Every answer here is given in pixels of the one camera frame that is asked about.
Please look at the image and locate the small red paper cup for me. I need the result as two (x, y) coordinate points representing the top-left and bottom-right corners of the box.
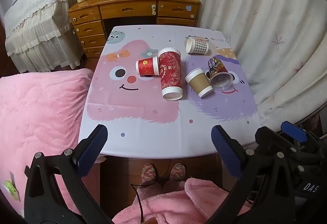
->
(135, 56), (160, 77)

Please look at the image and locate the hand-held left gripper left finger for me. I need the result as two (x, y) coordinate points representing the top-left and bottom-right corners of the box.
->
(24, 124), (113, 224)

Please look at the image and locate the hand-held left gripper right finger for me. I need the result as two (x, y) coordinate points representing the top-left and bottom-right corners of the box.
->
(204, 125), (298, 224)

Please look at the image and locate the tall red paper cup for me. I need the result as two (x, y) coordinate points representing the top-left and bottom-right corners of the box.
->
(157, 47), (183, 101)

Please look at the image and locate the cartoon printed tablecloth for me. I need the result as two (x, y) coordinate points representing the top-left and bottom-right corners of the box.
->
(78, 25), (258, 160)

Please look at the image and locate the black cable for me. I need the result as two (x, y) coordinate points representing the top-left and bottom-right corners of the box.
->
(130, 180), (157, 224)

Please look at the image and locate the pink fleece robe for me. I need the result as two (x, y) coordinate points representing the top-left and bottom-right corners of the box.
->
(112, 177), (254, 224)

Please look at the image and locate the metal rail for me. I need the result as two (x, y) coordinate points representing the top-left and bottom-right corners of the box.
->
(292, 103), (327, 125)

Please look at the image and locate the brown paper cup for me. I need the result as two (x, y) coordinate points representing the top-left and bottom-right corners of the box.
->
(185, 68), (213, 99)

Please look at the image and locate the white curtain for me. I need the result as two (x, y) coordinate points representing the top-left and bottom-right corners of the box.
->
(196, 0), (327, 134)

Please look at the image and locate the pink blanket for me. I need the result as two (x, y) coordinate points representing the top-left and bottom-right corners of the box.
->
(0, 69), (103, 215)

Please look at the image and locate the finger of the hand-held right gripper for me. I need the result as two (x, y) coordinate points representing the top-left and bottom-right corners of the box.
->
(280, 121), (321, 154)
(255, 126), (290, 154)

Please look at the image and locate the white lace cover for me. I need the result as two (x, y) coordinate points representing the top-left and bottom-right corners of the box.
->
(4, 0), (85, 73)

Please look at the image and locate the green printed tag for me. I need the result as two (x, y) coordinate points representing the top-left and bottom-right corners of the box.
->
(4, 170), (21, 201)

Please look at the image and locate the knitted slipper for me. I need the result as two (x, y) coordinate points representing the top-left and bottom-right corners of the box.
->
(141, 163), (158, 184)
(170, 163), (186, 181)

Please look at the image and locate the checked paper cup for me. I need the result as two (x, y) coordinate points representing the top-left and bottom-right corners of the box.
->
(186, 36), (209, 55)

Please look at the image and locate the dark patterned paper cup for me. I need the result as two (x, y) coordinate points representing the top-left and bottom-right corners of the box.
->
(207, 57), (234, 91)

